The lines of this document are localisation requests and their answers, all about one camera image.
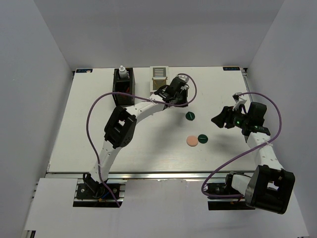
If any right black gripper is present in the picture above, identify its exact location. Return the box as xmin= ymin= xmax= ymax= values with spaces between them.
xmin=211 ymin=104 xmax=250 ymax=129

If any dark green round compact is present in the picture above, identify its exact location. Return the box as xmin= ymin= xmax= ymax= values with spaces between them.
xmin=198 ymin=134 xmax=209 ymax=144
xmin=185 ymin=112 xmax=196 ymax=121

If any white dropper bottle blue base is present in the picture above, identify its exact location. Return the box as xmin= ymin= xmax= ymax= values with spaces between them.
xmin=119 ymin=65 xmax=128 ymax=80

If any gold makeup pencil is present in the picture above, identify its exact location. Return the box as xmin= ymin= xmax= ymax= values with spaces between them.
xmin=152 ymin=77 xmax=167 ymax=91

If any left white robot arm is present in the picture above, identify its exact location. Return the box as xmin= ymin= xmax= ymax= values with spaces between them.
xmin=84 ymin=74 xmax=191 ymax=198

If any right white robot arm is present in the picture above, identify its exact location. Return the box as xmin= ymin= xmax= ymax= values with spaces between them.
xmin=207 ymin=102 xmax=295 ymax=214

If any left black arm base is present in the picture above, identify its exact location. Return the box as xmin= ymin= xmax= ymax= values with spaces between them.
xmin=73 ymin=173 xmax=124 ymax=208

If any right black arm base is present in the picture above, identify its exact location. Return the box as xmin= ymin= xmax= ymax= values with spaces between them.
xmin=203 ymin=172 xmax=254 ymax=211

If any white slotted organizer box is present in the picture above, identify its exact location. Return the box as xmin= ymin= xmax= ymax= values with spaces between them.
xmin=150 ymin=66 xmax=170 ymax=95

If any pink round powder puff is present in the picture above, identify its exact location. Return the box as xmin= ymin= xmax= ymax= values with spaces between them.
xmin=186 ymin=135 xmax=199 ymax=147

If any black slotted organizer box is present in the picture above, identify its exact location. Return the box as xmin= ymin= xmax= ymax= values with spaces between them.
xmin=112 ymin=65 xmax=135 ymax=107

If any blue label sticker right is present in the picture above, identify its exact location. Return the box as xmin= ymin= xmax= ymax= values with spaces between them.
xmin=223 ymin=66 xmax=240 ymax=71

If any blue label sticker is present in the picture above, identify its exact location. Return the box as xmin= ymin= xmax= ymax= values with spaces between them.
xmin=223 ymin=66 xmax=240 ymax=71
xmin=75 ymin=68 xmax=93 ymax=73

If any blue label sticker left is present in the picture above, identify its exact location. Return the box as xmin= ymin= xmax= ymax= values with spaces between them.
xmin=75 ymin=68 xmax=93 ymax=73

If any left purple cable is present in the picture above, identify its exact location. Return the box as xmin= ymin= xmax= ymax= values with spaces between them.
xmin=86 ymin=73 xmax=199 ymax=208

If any purple cable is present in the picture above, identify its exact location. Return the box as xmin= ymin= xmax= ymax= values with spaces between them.
xmin=202 ymin=92 xmax=282 ymax=199
xmin=86 ymin=73 xmax=199 ymax=208

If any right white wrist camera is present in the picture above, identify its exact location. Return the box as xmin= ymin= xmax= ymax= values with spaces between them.
xmin=232 ymin=92 xmax=247 ymax=111

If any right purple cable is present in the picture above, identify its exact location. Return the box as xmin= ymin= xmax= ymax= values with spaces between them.
xmin=202 ymin=92 xmax=282 ymax=199

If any aluminium table rail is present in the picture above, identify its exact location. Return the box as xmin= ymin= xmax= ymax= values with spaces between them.
xmin=47 ymin=170 xmax=256 ymax=181

